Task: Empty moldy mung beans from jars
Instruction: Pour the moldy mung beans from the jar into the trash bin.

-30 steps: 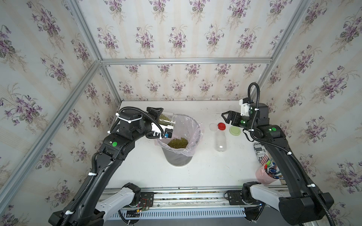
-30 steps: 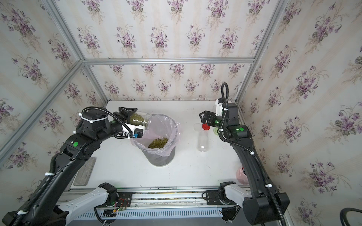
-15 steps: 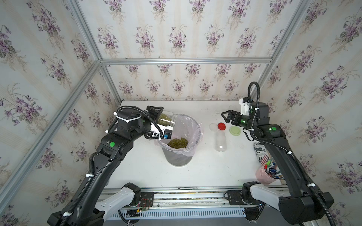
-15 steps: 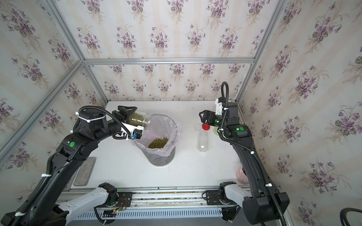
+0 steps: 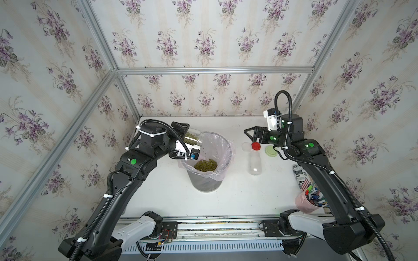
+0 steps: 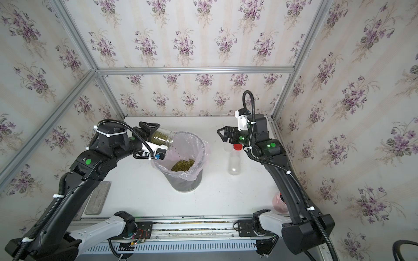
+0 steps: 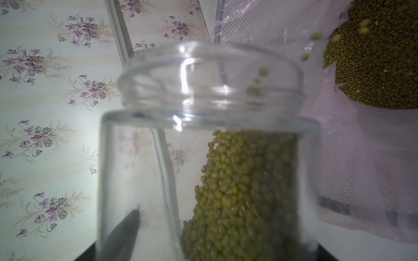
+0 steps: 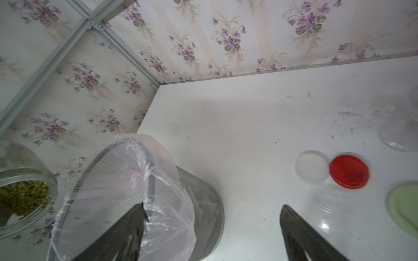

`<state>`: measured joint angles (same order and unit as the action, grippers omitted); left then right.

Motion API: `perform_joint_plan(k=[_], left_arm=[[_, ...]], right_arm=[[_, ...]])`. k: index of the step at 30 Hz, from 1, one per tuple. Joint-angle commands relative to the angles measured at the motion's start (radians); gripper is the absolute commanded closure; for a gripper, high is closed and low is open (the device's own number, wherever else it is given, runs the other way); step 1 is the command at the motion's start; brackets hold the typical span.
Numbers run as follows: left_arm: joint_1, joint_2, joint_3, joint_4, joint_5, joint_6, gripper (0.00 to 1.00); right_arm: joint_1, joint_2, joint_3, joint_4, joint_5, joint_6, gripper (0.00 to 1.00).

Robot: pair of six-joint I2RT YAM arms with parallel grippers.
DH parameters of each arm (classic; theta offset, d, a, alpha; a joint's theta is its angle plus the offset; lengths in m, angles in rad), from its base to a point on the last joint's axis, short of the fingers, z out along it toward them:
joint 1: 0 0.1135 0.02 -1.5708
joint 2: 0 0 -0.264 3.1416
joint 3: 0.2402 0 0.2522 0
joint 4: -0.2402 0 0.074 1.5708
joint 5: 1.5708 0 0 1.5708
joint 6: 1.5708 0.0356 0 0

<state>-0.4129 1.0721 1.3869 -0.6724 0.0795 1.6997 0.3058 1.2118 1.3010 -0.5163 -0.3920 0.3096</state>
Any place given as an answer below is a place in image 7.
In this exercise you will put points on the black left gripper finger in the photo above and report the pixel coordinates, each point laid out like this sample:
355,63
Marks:
120,244

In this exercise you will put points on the green lid bean jar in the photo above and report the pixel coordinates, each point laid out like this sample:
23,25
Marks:
211,148

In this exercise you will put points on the green mung beans pile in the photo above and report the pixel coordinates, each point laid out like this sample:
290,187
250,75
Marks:
376,54

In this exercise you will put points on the mesh bin with pink bag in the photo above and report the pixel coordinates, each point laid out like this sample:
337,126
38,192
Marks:
368,179

